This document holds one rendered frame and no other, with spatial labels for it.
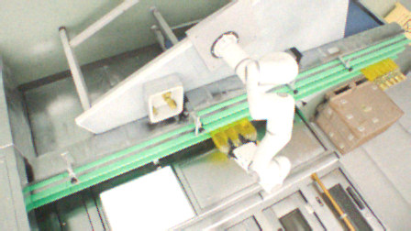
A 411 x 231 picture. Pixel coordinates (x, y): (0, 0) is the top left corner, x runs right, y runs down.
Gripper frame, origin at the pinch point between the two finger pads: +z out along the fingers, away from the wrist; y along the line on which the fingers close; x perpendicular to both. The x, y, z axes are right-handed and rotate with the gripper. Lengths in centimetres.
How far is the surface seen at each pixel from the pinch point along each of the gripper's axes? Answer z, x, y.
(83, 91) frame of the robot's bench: 63, 6, -53
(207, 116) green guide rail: 28.6, -9.4, 1.4
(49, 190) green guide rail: 30, -20, -83
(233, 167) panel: 14.6, -40.5, 9.4
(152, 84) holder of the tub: 38.0, 13.7, -21.8
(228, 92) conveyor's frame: 36.2, -5.0, 18.5
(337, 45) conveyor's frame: 41, -3, 107
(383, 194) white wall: 32, -343, 334
